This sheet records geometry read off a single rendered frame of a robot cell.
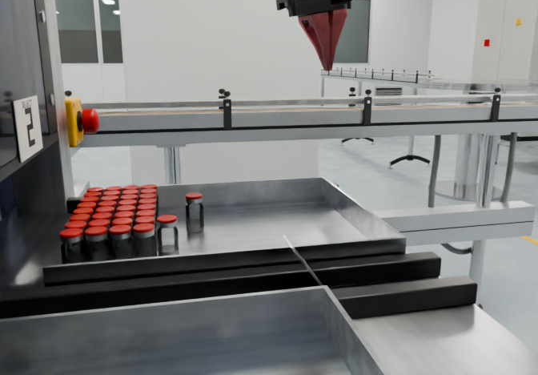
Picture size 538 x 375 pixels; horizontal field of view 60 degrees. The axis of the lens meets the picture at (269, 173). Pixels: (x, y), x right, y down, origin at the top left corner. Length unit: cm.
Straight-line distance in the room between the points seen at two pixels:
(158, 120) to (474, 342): 118
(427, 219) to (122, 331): 151
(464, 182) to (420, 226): 247
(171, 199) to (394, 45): 902
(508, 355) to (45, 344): 33
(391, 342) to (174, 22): 179
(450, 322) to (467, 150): 377
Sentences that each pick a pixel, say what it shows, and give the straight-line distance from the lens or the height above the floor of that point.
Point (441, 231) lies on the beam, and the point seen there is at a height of 48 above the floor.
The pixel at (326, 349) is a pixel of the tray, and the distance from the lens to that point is 37.
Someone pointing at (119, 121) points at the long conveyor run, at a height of 92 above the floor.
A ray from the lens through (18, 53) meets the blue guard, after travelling 55.
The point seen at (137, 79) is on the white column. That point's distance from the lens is 204.
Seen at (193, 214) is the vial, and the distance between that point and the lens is 58.
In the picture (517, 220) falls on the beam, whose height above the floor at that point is 50.
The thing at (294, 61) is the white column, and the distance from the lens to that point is 211.
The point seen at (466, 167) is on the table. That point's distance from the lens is 420.
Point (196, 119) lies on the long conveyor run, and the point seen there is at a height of 92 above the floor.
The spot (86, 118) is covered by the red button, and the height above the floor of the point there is 100.
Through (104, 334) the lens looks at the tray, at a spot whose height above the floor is 90.
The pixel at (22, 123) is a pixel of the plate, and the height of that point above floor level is 103.
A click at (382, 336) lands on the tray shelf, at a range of 39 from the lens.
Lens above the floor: 109
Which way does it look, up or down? 13 degrees down
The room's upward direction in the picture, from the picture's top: straight up
